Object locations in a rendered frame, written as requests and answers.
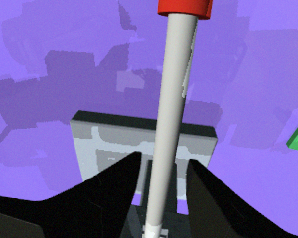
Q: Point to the white tapered pin with red cap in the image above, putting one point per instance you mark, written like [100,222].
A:
[183,16]

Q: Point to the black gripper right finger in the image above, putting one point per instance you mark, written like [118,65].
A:
[215,211]

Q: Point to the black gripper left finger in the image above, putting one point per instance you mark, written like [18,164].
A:
[96,208]

